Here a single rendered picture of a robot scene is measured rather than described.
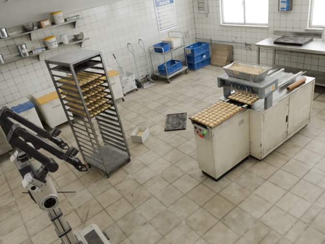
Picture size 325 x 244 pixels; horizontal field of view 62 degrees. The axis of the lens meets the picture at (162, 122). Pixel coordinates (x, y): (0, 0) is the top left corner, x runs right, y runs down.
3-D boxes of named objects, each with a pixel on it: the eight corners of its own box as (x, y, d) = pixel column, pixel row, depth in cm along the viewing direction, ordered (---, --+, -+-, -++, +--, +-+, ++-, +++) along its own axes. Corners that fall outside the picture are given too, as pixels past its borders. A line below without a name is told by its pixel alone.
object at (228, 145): (231, 150, 420) (228, 98, 376) (250, 159, 394) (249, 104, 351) (199, 173, 387) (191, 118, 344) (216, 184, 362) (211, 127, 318)
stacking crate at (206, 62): (201, 62, 810) (200, 55, 800) (210, 64, 779) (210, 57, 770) (185, 68, 783) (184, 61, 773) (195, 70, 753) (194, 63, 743)
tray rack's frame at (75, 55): (132, 160, 435) (102, 50, 348) (108, 178, 404) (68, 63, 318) (108, 148, 476) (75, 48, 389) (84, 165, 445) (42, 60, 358)
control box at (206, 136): (196, 132, 350) (195, 123, 343) (210, 139, 332) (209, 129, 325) (194, 134, 348) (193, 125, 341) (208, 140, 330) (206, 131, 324)
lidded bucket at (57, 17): (63, 21, 572) (60, 10, 562) (67, 21, 554) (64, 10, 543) (52, 24, 560) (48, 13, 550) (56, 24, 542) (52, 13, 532)
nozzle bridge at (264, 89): (233, 90, 408) (232, 68, 391) (277, 102, 354) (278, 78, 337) (218, 98, 392) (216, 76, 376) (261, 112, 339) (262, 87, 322)
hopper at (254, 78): (236, 70, 384) (235, 60, 377) (271, 77, 343) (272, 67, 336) (222, 77, 371) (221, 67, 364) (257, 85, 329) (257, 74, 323)
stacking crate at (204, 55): (199, 55, 800) (199, 48, 791) (210, 56, 771) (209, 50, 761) (184, 61, 772) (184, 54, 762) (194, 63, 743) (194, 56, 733)
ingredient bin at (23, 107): (22, 148, 535) (5, 114, 497) (14, 138, 580) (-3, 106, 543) (48, 136, 562) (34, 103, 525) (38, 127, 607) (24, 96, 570)
